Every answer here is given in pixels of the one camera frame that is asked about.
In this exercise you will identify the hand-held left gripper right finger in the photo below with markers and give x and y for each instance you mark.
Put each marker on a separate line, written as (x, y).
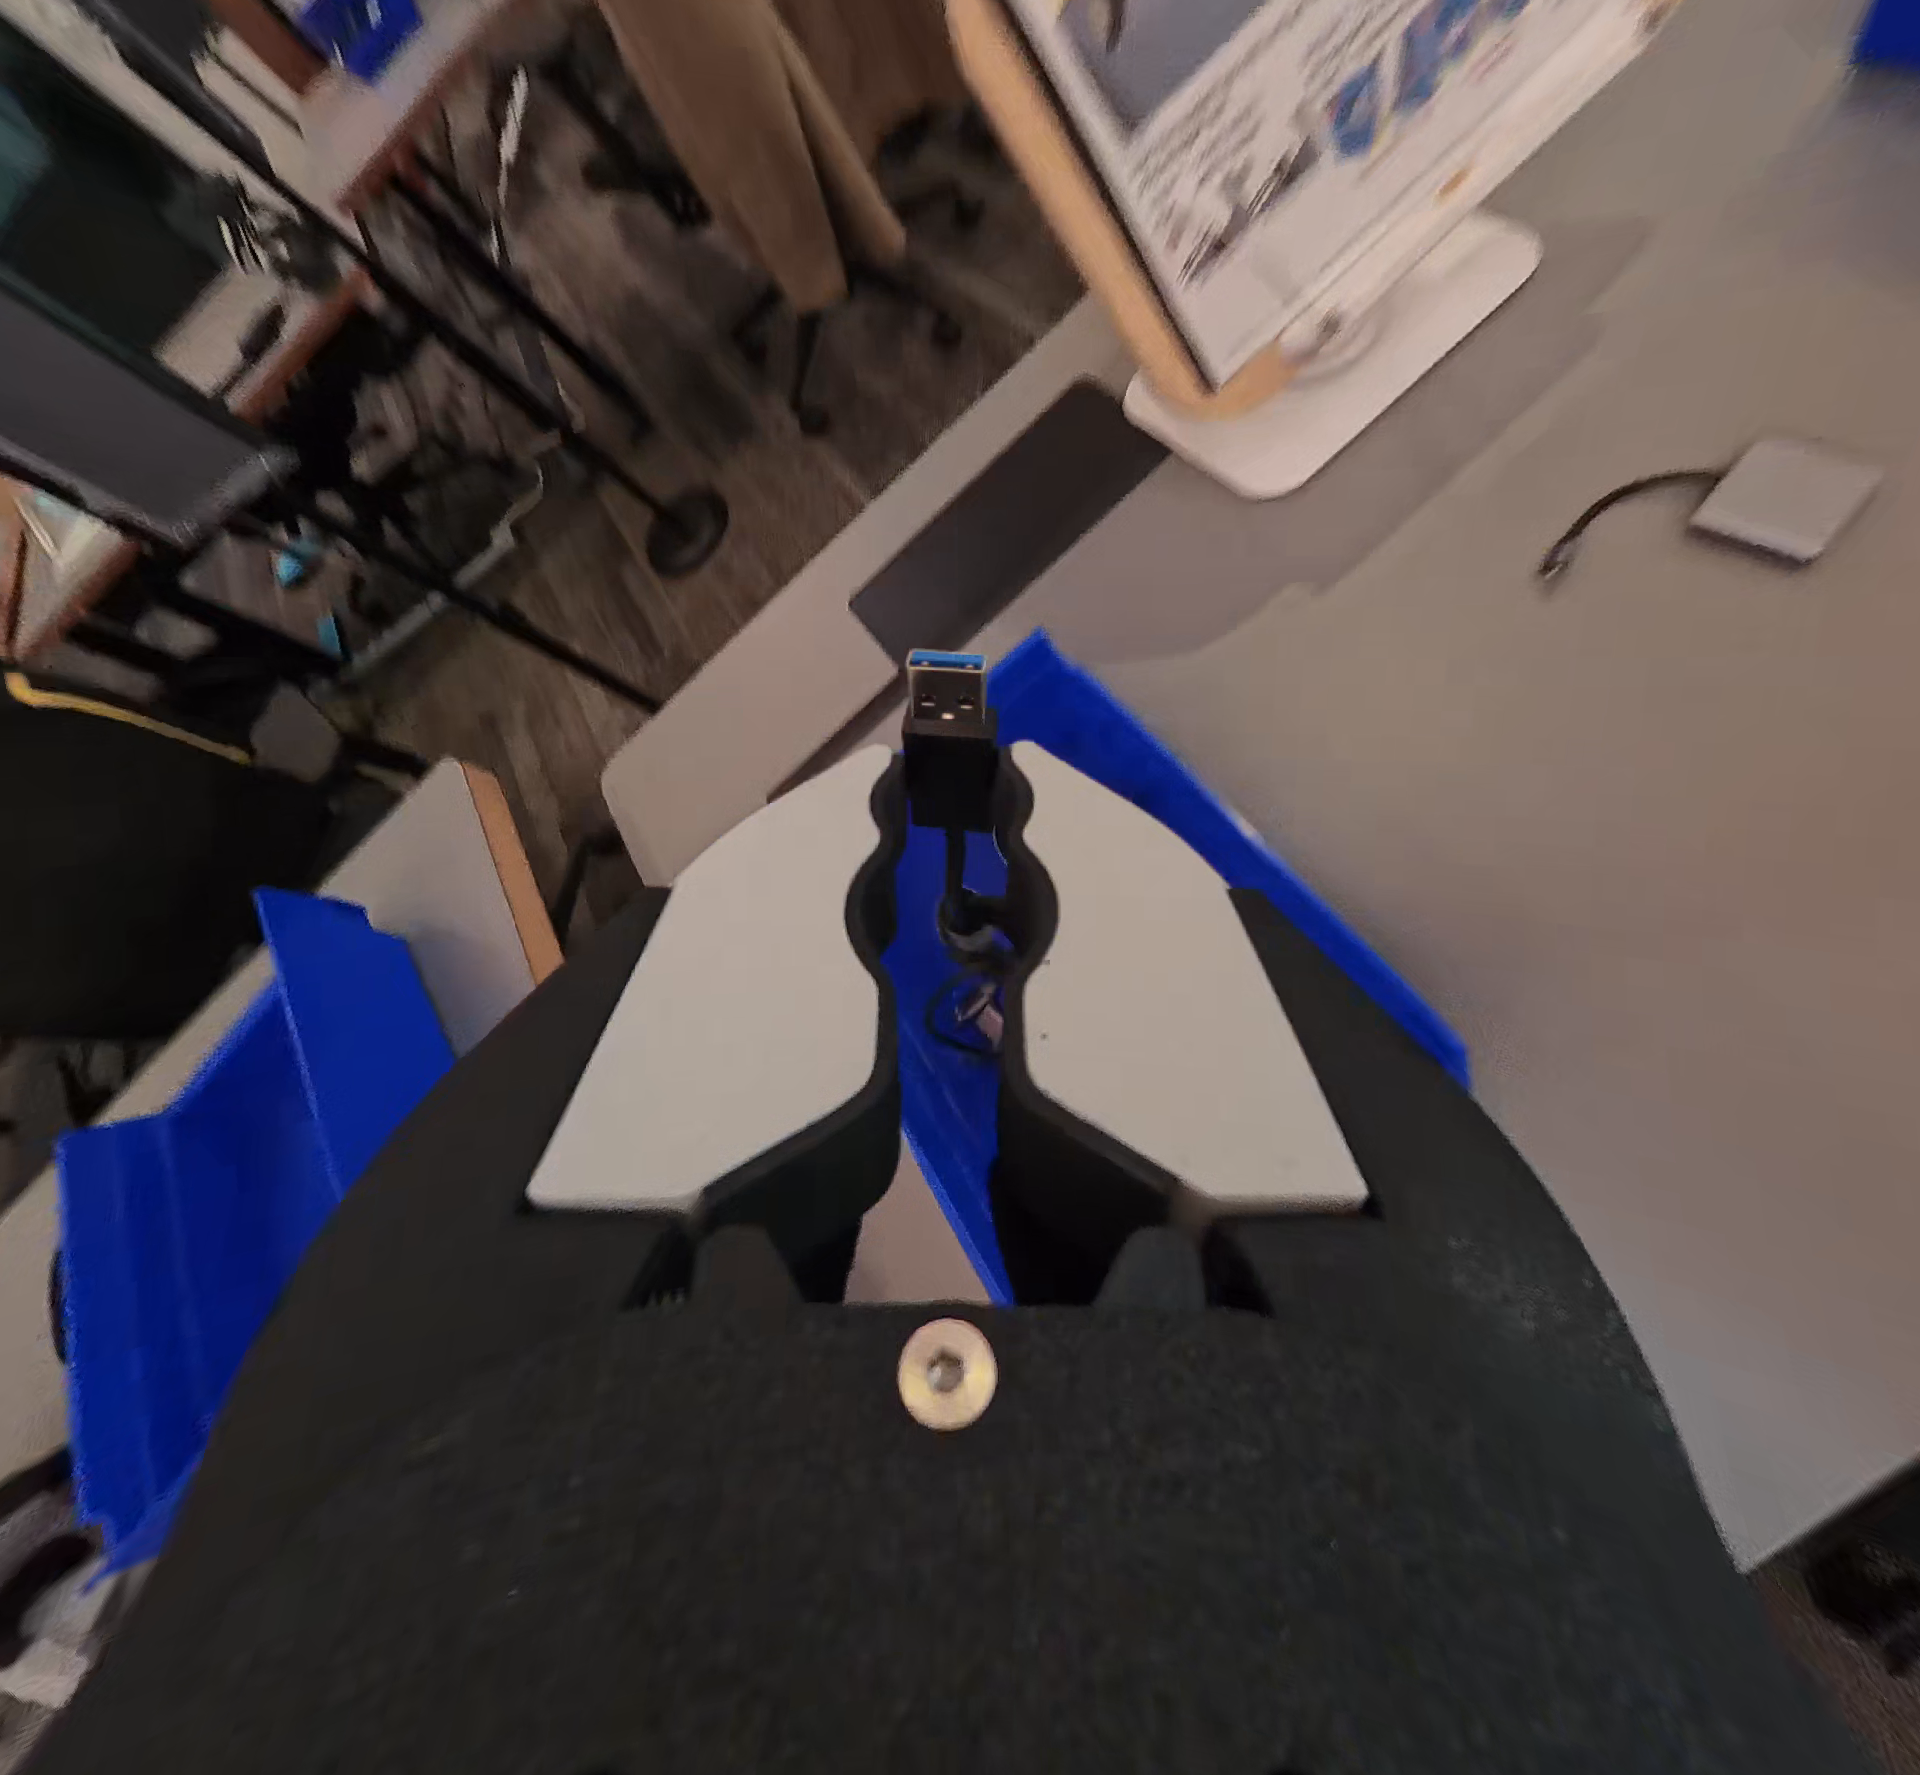
(1185, 1026)

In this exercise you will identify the black round stand base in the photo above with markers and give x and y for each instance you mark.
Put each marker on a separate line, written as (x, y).
(686, 534)

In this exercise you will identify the tan hanging cloth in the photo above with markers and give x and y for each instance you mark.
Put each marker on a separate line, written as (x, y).
(750, 81)

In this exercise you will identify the printed instruction sheet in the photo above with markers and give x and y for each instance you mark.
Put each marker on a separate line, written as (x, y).
(1351, 81)

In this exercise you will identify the wooden display board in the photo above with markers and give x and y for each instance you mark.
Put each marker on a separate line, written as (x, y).
(1035, 201)

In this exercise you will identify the small blue shelf bin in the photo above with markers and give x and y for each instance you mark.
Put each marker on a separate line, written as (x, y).
(361, 13)

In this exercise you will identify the white document stand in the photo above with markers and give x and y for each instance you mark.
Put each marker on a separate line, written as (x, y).
(1351, 424)

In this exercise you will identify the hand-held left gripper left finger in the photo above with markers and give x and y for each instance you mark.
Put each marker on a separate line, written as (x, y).
(704, 1026)

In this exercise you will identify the wood-edged white desk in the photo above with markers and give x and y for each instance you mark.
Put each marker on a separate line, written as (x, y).
(428, 876)

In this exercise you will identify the grey usb hub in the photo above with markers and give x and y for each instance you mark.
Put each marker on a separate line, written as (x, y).
(1784, 500)

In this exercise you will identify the black metal shelf rack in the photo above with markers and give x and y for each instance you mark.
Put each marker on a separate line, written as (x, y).
(105, 440)

